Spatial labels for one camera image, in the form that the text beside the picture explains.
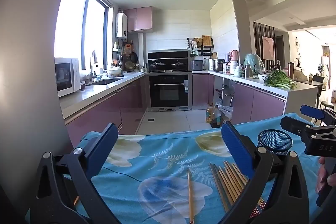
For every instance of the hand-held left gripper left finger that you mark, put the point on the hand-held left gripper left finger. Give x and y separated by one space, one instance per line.
105 142

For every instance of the pink base cabinets with countertop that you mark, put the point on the pink base cabinets with countertop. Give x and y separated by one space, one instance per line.
262 106
105 111

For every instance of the woven basket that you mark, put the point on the woven basket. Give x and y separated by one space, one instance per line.
130 66

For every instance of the green leafy vegetables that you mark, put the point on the green leafy vegetables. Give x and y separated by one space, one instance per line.
279 81

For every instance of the wall clock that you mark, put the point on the wall clock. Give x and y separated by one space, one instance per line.
297 43

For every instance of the white water heater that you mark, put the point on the white water heater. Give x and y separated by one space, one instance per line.
122 26

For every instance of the black chair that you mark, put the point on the black chair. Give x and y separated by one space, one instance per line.
318 79

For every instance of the dark slatted room divider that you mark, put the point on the dark slatted room divider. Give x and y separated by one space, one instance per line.
257 40

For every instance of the white microwave oven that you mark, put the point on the white microwave oven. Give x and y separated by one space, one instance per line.
67 77

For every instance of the blue floral tablecloth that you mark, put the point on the blue floral tablecloth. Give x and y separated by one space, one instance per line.
157 161

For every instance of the steel sink faucet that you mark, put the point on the steel sink faucet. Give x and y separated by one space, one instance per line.
91 71

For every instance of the black wall rack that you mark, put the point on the black wall rack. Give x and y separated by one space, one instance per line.
203 52

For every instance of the kitchen sink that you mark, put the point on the kitchen sink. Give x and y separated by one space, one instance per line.
105 81

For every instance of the grey thermos bottle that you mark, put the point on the grey thermos bottle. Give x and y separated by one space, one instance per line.
248 71

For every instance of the orange package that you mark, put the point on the orange package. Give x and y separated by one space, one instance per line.
127 48

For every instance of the black frying pan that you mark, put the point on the black frying pan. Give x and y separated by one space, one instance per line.
134 57

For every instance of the person's right hand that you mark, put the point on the person's right hand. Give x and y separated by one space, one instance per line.
321 179

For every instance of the bunch of wooden chopsticks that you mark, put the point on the bunch of wooden chopsticks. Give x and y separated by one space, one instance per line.
228 187

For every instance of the silver countertop appliance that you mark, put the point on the silver countertop appliance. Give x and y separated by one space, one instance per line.
197 65

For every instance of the red-ended wooden chopstick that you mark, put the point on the red-ended wooden chopstick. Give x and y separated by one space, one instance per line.
190 197

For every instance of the dark travel mug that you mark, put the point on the dark travel mug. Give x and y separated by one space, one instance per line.
290 69

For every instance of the grey refrigerator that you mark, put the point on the grey refrigerator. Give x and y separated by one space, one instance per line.
31 56

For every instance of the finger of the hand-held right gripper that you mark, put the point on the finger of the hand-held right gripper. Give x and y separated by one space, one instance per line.
294 125
312 111

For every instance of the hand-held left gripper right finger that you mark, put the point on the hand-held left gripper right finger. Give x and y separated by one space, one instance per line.
236 145

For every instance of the black mesh utensil holder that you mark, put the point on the black mesh utensil holder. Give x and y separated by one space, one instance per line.
275 141

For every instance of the pink wall cabinet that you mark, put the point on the pink wall cabinet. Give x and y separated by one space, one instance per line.
139 19

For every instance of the wooden cutting board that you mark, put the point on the wooden cutting board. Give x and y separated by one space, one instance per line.
206 41

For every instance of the cooking oil bottle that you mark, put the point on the cooking oil bottle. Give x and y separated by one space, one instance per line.
215 117
208 113

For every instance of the green fan in plastic cover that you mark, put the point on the green fan in plastic cover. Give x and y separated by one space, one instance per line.
256 62

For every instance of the black pot with glass lid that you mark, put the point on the black pot with glass lid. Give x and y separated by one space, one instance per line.
179 65
157 65

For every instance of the pink wall picture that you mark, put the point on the pink wall picture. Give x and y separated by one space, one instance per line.
268 48

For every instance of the white jar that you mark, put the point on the white jar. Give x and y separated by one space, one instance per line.
238 72

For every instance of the pink electric kettle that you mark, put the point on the pink electric kettle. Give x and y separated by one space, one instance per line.
234 56

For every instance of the white plastic bag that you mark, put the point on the white plastic bag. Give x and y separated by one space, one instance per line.
227 111

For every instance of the white casserole pot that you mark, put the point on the white casserole pot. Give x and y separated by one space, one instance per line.
114 71

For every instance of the stainless steel pot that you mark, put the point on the stainless steel pot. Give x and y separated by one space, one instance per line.
218 65

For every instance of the black integrated stove with oven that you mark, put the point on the black integrated stove with oven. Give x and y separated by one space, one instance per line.
169 90

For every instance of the kitchen window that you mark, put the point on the kitchen window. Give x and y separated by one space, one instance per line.
71 24

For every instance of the dining table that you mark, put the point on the dining table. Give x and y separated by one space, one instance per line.
312 83

